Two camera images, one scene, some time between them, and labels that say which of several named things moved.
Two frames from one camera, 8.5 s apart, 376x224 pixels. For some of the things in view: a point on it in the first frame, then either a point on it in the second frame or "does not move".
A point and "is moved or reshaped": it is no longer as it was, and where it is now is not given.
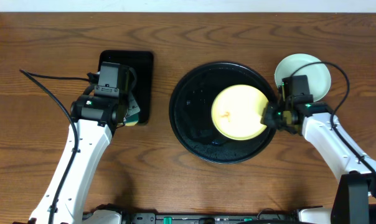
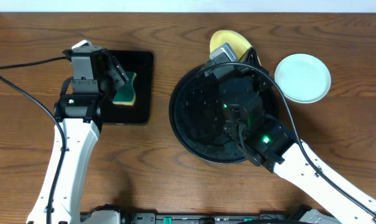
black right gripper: [268, 114] → [253, 74]
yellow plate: [237, 111] is moved or reshaped
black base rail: [272, 218] does not move
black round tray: [190, 112] does not move
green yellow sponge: [132, 120] is moved or reshaped
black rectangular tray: [142, 63] does not move
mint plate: [318, 74] does not move
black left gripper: [129, 109] → [114, 73]
